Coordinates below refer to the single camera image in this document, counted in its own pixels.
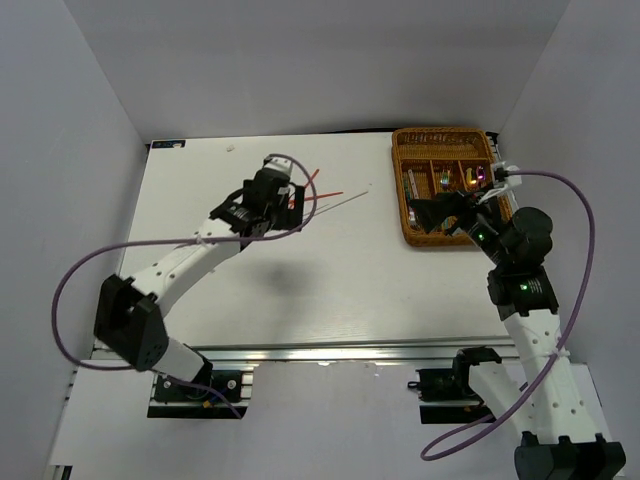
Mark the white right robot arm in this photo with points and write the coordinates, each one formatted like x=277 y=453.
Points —
x=558 y=439

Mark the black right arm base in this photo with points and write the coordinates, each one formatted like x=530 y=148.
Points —
x=442 y=402

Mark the gold ornate rainbow spoon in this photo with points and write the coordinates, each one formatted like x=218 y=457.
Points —
x=470 y=179

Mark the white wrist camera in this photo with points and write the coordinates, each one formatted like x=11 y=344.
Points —
x=279 y=164
x=506 y=178

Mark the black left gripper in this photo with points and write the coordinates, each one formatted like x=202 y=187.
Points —
x=291 y=217

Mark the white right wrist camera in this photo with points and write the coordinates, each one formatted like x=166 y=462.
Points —
x=506 y=178

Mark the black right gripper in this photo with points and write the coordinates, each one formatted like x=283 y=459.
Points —
x=431 y=212

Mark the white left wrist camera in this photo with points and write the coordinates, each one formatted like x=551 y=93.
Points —
x=279 y=164

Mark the purple iridescent spoon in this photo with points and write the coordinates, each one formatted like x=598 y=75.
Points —
x=481 y=177

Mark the blue table label sticker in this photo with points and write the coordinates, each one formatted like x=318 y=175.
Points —
x=168 y=144

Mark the woven wicker cutlery tray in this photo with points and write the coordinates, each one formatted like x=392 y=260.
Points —
x=428 y=161

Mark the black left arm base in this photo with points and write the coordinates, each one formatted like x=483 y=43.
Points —
x=226 y=396

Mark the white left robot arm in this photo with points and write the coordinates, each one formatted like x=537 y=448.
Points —
x=131 y=311

